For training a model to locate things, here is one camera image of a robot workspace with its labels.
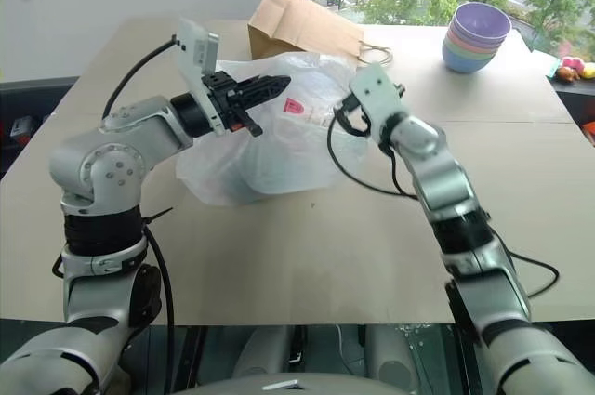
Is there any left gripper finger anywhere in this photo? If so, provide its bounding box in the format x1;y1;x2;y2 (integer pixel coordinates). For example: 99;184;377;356
231;106;263;138
235;74;293;106

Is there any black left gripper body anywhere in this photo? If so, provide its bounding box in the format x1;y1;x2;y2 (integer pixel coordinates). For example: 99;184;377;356
202;71;244;132

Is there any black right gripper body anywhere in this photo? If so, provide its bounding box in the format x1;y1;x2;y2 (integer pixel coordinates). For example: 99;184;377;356
342;93;368;112

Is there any white translucent plastic bag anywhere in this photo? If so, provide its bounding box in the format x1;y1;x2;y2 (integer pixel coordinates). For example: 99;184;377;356
175;51;373;207

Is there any brown paper bag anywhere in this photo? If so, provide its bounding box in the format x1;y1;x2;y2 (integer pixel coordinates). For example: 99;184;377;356
247;0;394;66

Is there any green plastic bowl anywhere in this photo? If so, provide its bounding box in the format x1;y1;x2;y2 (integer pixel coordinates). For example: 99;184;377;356
443;40;502;58

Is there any blue plastic bowl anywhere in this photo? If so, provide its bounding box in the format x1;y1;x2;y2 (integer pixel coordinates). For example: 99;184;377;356
441;46;498;75

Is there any pink plastic bowl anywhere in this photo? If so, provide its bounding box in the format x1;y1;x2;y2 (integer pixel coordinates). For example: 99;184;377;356
444;32;506;50

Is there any purple plastic bowl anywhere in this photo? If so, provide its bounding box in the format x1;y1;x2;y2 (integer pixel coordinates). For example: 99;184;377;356
447;1;513;43

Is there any grey rounded shape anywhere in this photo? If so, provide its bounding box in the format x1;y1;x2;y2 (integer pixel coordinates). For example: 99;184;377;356
365;324;451;395

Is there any grey robot torso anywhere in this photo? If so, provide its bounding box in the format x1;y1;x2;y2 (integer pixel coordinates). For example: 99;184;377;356
170;370;422;395

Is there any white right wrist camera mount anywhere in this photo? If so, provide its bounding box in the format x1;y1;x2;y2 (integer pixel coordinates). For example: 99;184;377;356
348;63;411;137

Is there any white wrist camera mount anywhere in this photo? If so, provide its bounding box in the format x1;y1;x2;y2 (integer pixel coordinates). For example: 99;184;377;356
348;63;411;137
174;18;231;137

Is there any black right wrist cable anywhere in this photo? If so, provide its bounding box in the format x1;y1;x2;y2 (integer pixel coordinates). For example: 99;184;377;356
326;109;420;200

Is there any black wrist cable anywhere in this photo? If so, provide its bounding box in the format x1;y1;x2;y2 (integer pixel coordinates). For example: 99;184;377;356
326;109;420;200
101;36;181;120

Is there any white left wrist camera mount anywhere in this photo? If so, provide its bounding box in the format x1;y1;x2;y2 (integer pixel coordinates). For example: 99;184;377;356
174;18;231;137

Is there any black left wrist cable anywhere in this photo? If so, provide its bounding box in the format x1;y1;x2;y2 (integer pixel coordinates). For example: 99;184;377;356
101;36;181;120

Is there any black left elbow cable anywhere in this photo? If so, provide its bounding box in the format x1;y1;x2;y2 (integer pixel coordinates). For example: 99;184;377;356
141;222;177;329

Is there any black elbow cable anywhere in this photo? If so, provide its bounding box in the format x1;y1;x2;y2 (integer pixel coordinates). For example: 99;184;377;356
141;222;177;329
506;248;561;298

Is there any black right elbow cable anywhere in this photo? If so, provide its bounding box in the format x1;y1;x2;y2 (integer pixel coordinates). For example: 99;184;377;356
506;248;561;298

